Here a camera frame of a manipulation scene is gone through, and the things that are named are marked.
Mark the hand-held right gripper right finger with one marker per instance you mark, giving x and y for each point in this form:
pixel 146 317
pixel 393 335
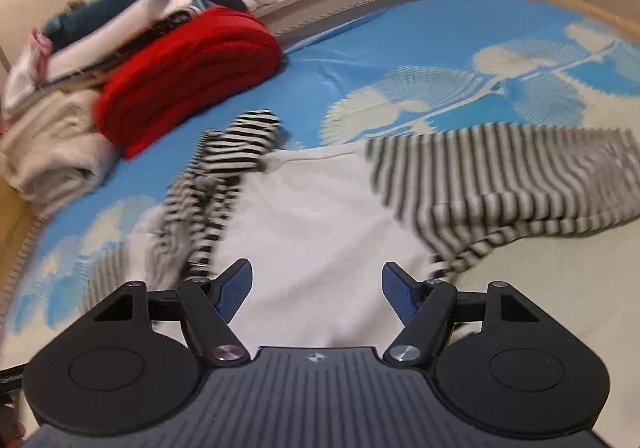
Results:
pixel 400 290

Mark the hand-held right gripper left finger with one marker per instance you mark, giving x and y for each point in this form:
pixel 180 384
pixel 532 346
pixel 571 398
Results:
pixel 235 289

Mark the black white striped small garment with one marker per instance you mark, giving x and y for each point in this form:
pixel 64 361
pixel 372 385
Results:
pixel 310 228

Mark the pile of folded white clothes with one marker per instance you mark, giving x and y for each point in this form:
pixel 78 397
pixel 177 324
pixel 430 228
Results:
pixel 95 47

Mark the red folded blanket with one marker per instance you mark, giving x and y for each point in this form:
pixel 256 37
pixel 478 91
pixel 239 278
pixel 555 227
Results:
pixel 190 77

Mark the cream folded blanket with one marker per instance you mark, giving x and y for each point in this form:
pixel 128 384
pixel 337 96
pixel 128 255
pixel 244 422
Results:
pixel 55 152

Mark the blue white printed bedsheet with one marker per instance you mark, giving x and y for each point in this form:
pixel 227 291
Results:
pixel 380 42

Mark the grey quilted mattress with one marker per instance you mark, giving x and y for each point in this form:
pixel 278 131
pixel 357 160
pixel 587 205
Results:
pixel 350 2

